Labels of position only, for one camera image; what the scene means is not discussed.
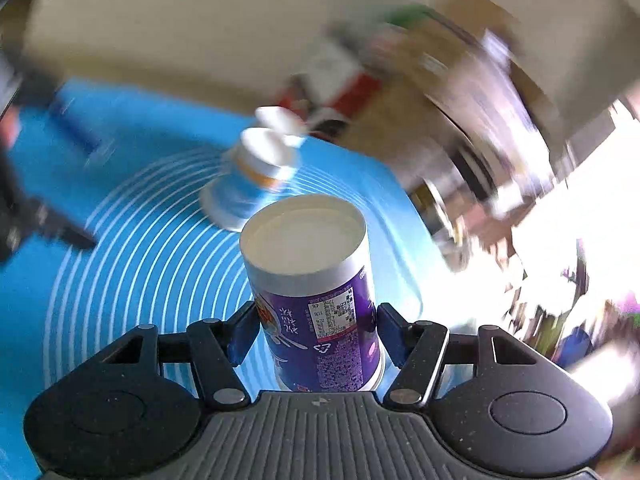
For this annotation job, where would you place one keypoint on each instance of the purple and white cup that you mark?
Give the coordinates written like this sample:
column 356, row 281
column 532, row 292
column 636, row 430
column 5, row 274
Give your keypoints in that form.
column 320, row 320

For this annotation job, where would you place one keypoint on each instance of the brown cardboard box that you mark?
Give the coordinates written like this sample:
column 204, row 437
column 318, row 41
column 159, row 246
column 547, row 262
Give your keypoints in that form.
column 480, row 75

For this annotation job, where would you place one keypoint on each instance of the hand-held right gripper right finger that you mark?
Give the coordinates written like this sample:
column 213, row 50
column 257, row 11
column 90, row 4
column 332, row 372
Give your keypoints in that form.
column 393, row 336

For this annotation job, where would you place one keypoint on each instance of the red and white box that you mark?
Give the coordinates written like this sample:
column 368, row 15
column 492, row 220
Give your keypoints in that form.
column 332, row 82

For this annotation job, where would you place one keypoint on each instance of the small white cup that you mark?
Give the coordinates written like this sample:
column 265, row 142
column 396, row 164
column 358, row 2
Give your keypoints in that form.
column 280, row 121

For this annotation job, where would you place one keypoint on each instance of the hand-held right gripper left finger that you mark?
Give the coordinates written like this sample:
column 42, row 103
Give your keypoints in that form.
column 244, row 334

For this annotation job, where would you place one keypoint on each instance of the blue mat with white rings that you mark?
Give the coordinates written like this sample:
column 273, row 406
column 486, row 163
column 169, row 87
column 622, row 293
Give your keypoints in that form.
column 150, row 270

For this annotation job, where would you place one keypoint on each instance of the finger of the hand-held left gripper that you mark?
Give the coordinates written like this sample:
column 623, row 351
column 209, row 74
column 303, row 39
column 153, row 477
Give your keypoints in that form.
column 47, row 222

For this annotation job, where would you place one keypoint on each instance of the blue and white cup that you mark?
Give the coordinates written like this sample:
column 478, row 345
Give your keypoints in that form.
column 250, row 180

